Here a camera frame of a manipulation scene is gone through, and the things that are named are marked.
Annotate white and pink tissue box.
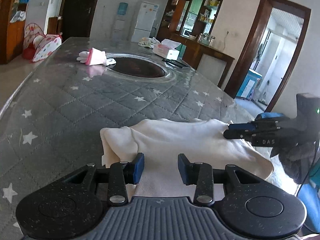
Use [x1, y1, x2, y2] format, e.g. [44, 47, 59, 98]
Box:
[153, 39, 182, 60]

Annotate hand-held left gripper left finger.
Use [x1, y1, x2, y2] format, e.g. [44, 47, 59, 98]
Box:
[64, 153, 145, 207]

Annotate water dispenser with blue bottle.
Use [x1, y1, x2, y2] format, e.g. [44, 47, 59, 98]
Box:
[112, 2, 129, 40]

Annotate round black table inset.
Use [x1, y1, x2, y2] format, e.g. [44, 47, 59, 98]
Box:
[106, 52, 179, 83]

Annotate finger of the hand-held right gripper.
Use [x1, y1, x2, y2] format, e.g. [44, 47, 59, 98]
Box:
[223, 120, 285, 140]
[255, 112, 285, 122]

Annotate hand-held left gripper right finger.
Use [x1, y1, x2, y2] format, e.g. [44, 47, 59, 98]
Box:
[177, 154, 260, 207]

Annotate patterned small cloth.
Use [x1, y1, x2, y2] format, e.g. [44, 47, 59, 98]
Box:
[139, 37, 160, 48]

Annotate white refrigerator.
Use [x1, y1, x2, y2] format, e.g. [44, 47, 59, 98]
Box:
[131, 1, 160, 43]

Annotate cream long-sleeve shirt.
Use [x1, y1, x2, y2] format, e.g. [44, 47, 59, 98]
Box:
[100, 118, 275, 198]

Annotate person's right hand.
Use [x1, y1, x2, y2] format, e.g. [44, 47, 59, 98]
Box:
[271, 141, 317, 184]

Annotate wooden glass display cabinet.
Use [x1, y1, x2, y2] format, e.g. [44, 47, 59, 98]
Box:
[156, 0, 227, 40]

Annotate dark wooden door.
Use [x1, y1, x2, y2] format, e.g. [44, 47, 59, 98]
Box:
[59, 0, 104, 42]

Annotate pink and white small garment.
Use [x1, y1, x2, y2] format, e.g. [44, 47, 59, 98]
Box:
[77, 47, 117, 66]

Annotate colourful dotted play tent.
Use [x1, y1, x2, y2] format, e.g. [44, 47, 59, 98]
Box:
[23, 23, 63, 63]

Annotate blue bathroom cabinet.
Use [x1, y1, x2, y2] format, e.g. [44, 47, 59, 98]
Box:
[236, 69, 262, 99]

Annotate wooden shelf cabinet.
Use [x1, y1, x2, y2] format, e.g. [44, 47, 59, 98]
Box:
[0, 0, 34, 64]

